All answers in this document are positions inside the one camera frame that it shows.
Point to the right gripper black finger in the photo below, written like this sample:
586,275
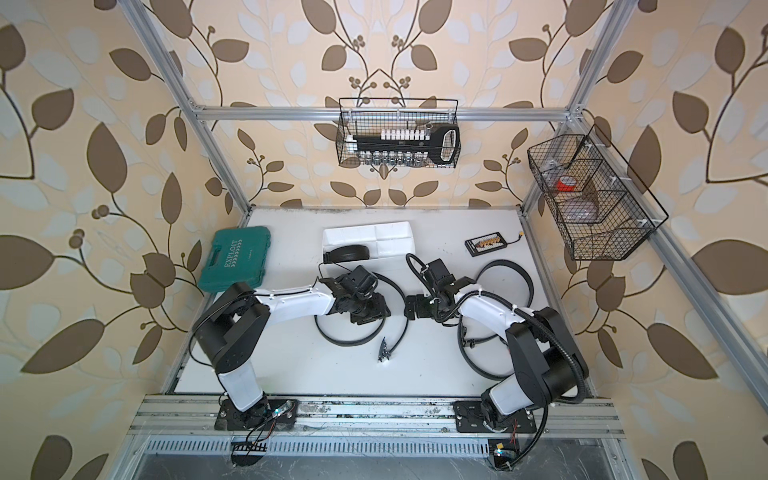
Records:
411,313
412,301

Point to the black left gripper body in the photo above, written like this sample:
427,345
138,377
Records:
368,308

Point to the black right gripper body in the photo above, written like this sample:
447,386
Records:
429,308

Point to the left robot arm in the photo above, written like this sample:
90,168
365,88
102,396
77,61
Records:
230,329

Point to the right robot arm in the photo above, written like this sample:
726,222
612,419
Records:
547,365

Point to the white divided storage box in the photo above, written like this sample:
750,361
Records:
383,240

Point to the black parallel charging board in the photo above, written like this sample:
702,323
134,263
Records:
489,243

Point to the green tool case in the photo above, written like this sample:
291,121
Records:
237,255

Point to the black socket holder set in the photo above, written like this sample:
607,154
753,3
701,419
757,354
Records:
428,145

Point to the red item in basket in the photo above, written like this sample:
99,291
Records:
566,183

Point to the back wire basket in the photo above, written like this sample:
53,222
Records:
372,114

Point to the wire basket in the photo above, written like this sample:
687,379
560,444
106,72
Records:
372,114
611,212

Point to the right wire basket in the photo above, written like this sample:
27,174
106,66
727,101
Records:
611,212

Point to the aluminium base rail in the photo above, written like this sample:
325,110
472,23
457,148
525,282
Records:
374,416

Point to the aluminium frame post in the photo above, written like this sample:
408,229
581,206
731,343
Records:
138,17

